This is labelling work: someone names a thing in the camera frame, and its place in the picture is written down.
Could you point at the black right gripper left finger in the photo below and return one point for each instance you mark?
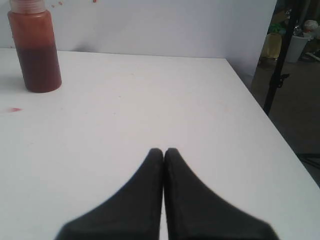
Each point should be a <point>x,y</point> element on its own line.
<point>132,213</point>

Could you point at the white bucket in background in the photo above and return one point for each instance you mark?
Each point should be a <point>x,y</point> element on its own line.
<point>296,47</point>

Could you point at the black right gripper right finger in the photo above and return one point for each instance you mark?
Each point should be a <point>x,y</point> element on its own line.
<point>195,212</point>

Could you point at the red sauce bottle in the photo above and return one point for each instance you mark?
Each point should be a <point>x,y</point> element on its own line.
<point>33,34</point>

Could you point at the black tripod stand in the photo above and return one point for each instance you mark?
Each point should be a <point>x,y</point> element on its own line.
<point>277,78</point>

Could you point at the yellow bag in background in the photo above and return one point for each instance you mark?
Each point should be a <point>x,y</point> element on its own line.
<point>272,46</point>

